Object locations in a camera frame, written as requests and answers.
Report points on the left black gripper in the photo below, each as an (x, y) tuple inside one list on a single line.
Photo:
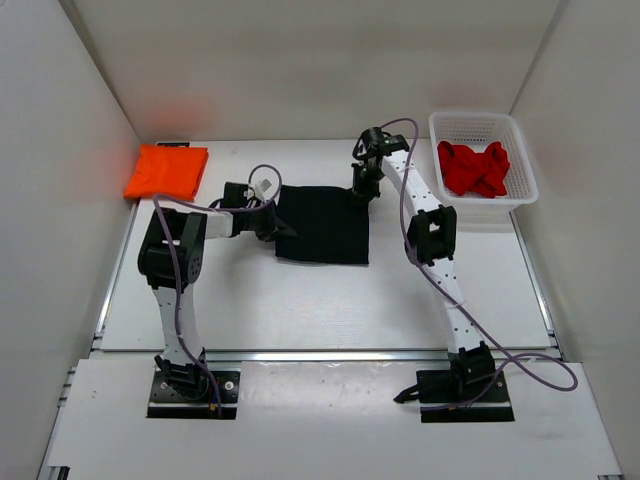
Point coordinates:
[(273, 229)]

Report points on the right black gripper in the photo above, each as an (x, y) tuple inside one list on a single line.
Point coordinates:
[(362, 193)]

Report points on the black t shirt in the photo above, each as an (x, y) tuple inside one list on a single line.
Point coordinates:
[(330, 228)]

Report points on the orange t shirt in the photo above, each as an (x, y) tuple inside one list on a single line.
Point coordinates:
[(173, 171)]

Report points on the red t shirt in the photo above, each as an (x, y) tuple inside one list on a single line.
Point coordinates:
[(467, 171)]

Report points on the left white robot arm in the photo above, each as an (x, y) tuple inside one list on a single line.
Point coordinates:
[(171, 259)]

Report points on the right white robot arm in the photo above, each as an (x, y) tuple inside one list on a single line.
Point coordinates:
[(429, 231)]

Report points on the white plastic basket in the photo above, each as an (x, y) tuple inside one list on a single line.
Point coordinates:
[(477, 130)]

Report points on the dark label sticker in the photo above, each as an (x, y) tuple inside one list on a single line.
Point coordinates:
[(173, 144)]

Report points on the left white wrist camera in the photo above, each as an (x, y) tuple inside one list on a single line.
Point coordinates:
[(264, 189)]

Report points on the aluminium rail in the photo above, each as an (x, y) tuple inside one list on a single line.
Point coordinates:
[(327, 356)]

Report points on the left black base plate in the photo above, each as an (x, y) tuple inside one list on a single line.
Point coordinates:
[(165, 402)]

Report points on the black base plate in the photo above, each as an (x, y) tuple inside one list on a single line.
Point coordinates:
[(442, 401), (165, 402)]

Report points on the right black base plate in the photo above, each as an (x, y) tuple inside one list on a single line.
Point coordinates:
[(442, 401)]

